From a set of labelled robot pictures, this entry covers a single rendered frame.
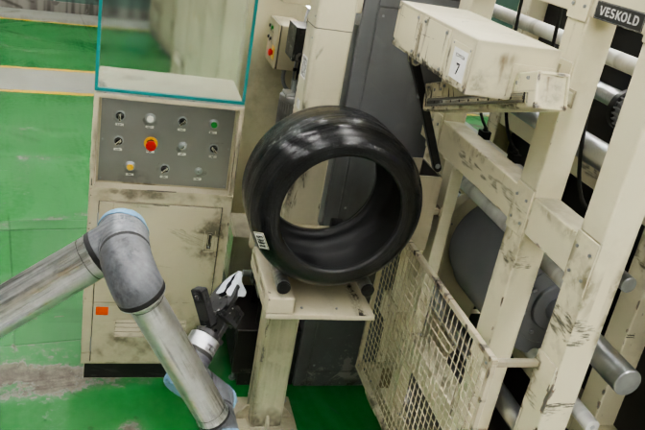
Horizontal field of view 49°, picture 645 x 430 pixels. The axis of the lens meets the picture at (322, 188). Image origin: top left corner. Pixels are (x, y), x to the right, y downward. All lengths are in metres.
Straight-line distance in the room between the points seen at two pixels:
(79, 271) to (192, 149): 1.18
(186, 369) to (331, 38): 1.17
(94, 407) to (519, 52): 2.17
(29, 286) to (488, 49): 1.25
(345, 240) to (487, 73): 0.90
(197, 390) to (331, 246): 0.87
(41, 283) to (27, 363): 1.64
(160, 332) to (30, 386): 1.62
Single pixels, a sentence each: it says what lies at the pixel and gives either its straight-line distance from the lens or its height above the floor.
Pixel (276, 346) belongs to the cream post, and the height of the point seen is 0.41.
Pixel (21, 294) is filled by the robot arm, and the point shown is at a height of 1.09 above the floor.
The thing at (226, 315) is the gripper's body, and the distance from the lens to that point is 2.05.
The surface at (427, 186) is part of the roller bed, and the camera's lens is 2.58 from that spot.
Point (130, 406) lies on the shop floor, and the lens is 3.16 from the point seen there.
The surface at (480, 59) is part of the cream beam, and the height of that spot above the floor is 1.73.
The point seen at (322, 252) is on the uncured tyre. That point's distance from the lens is 2.48.
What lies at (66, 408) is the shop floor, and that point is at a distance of 3.16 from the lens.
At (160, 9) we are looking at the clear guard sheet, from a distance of 2.65.
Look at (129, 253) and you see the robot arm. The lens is 1.64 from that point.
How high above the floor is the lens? 2.03
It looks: 22 degrees down
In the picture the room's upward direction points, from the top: 10 degrees clockwise
